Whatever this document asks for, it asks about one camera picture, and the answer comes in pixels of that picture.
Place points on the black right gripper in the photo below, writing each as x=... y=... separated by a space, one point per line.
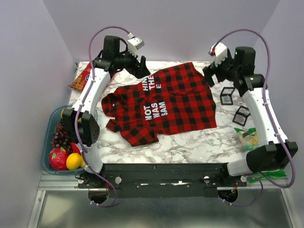
x=209 y=71

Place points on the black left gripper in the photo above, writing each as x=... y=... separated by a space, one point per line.
x=141 y=70

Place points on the red black plaid shirt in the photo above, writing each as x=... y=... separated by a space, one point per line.
x=172 y=100

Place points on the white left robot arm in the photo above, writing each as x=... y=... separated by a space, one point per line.
x=99 y=78

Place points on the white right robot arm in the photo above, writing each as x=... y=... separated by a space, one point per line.
x=273 y=143

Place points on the red candy bag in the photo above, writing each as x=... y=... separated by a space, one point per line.
x=80 y=82

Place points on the green chips bag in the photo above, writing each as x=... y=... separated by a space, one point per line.
x=249 y=140

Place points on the teal plastic fruit tray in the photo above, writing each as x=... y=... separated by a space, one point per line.
x=48 y=147

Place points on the dark red grapes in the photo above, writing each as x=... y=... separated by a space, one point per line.
x=61 y=138

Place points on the yellow lemon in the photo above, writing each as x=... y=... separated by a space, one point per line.
x=75 y=161

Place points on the red dragon fruit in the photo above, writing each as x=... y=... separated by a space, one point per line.
x=58 y=157

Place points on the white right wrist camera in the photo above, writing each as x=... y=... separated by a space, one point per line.
x=219 y=52

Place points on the black wire stand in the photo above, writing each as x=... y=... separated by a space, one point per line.
x=226 y=95
x=241 y=116

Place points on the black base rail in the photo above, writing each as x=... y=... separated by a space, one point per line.
x=161 y=180

